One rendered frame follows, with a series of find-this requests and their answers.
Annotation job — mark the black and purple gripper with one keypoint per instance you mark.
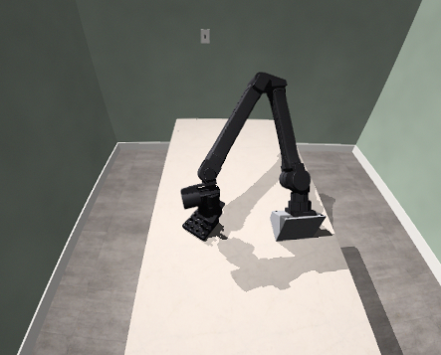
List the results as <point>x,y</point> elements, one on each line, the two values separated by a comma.
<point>213,213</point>

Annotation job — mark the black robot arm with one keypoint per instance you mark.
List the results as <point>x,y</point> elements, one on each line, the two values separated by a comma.
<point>297,179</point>

